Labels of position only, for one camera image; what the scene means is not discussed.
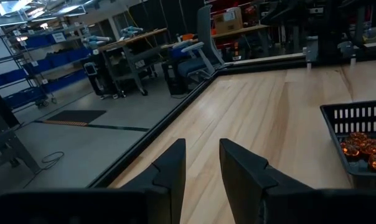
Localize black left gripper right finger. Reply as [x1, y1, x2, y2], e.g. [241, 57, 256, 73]
[219, 138, 315, 224]

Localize black cart with screen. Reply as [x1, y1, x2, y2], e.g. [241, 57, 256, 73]
[81, 55, 120, 101]

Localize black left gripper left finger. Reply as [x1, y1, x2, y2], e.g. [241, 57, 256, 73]
[121, 138, 187, 224]

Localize black plastic basket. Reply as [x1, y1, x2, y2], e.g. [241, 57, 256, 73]
[319, 98, 376, 189]

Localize ceiling light panels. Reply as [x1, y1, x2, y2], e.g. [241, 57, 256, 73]
[0, 0, 88, 29]

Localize thin black cable loop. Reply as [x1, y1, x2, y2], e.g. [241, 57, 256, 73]
[21, 151, 65, 189]

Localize black floor mat striped edge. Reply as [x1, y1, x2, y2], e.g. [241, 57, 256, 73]
[34, 109, 108, 128]

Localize shelf rack blue bins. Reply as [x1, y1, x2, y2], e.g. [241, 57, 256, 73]
[0, 23, 94, 110]

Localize grey metal stand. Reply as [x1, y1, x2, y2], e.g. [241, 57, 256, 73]
[0, 82, 42, 175]

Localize brown cardboard box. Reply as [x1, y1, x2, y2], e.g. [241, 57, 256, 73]
[212, 7, 244, 35]

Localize wooden workbench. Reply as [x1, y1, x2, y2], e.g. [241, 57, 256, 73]
[96, 27, 169, 98]
[161, 24, 271, 63]

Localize grey frame bracket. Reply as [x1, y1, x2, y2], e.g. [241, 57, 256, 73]
[305, 35, 317, 70]
[337, 39, 357, 67]

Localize white office chair blue seat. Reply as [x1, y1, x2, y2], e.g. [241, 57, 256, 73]
[161, 4, 227, 96]

